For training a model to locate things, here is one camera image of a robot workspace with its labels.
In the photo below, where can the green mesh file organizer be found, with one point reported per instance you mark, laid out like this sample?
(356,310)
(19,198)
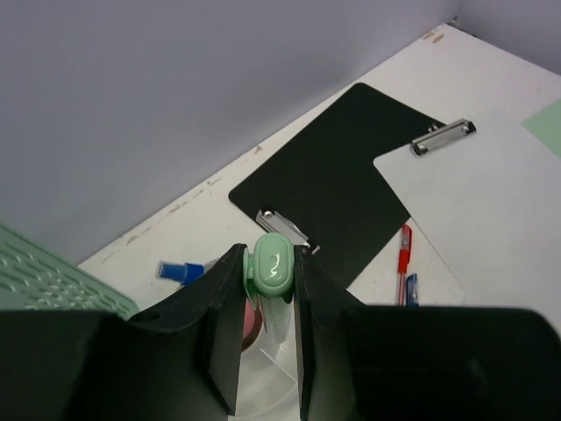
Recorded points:
(34,279)

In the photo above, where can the red pen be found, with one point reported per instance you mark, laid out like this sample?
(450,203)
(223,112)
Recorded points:
(406,241)

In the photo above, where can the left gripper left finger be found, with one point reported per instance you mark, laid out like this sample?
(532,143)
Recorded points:
(177,360)

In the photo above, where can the black clipboard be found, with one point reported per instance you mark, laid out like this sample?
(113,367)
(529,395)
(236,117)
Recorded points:
(324,181)

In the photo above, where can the green clipboard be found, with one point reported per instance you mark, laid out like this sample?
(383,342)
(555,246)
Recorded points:
(545,125)

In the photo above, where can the white clipboard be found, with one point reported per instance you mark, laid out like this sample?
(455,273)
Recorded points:
(490,205)

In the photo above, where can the blue pen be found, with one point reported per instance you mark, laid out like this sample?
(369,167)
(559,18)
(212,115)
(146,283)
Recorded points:
(412,298)

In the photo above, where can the white round desk organizer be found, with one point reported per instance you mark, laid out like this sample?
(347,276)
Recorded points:
(267,381)

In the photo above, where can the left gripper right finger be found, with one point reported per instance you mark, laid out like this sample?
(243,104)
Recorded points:
(375,362)

